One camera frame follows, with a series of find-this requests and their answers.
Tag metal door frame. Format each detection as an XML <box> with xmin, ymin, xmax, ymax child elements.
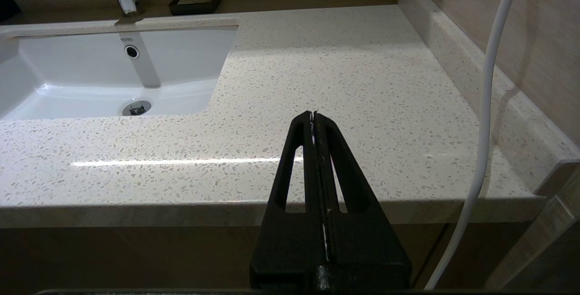
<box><xmin>483</xmin><ymin>159</ymin><xmax>580</xmax><ymax>295</ymax></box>

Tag white ceramic sink basin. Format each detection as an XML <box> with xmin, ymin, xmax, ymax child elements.
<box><xmin>0</xmin><ymin>18</ymin><xmax>240</xmax><ymax>121</ymax></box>

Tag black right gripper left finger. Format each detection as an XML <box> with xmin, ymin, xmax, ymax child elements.
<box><xmin>250</xmin><ymin>111</ymin><xmax>328</xmax><ymax>287</ymax></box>

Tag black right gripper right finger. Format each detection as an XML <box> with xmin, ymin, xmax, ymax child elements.
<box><xmin>314</xmin><ymin>111</ymin><xmax>412</xmax><ymax>287</ymax></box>

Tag white cable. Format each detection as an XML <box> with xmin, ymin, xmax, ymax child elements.
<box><xmin>424</xmin><ymin>0</ymin><xmax>526</xmax><ymax>291</ymax></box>

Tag black soap dish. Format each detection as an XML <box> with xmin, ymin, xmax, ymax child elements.
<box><xmin>169</xmin><ymin>0</ymin><xmax>222</xmax><ymax>16</ymax></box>

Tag wooden vanity cabinet front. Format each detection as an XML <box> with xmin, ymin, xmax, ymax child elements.
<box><xmin>0</xmin><ymin>222</ymin><xmax>535</xmax><ymax>292</ymax></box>

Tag chrome sink drain stopper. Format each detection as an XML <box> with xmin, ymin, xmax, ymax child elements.
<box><xmin>122</xmin><ymin>101</ymin><xmax>152</xmax><ymax>116</ymax></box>

